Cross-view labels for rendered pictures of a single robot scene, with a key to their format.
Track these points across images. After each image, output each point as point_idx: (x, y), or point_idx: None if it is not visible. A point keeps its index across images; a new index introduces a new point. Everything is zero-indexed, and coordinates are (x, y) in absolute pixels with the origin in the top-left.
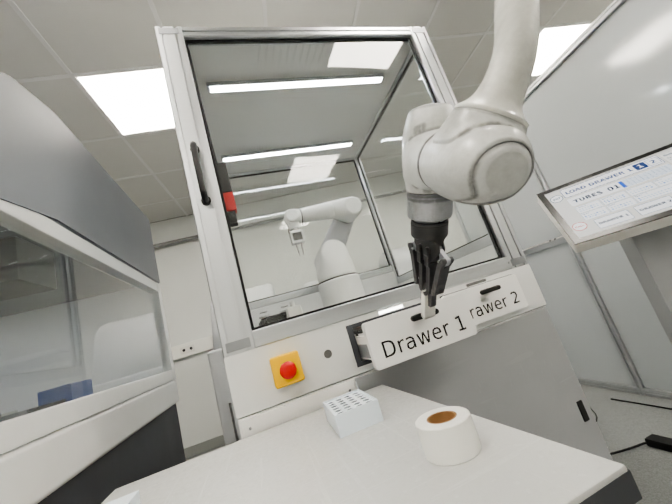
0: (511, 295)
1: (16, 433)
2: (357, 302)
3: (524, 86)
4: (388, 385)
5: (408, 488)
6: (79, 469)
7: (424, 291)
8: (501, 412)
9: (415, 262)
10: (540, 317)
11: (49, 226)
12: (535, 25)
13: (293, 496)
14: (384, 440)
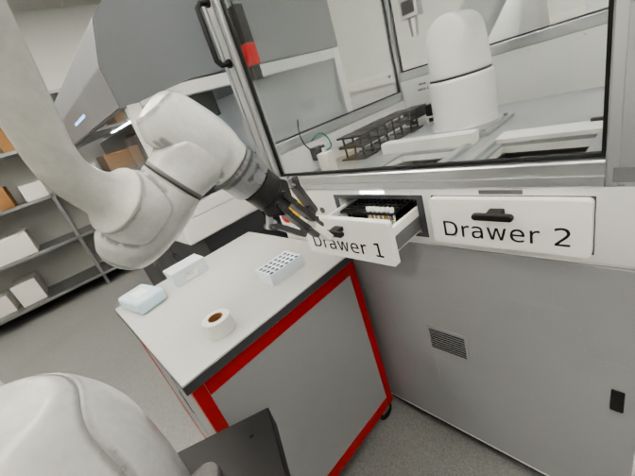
0: (556, 232)
1: (200, 207)
2: (340, 177)
3: (79, 208)
4: None
5: (198, 327)
6: (245, 214)
7: (307, 223)
8: (474, 325)
9: (297, 196)
10: (623, 281)
11: (187, 88)
12: (25, 162)
13: (211, 296)
14: (247, 299)
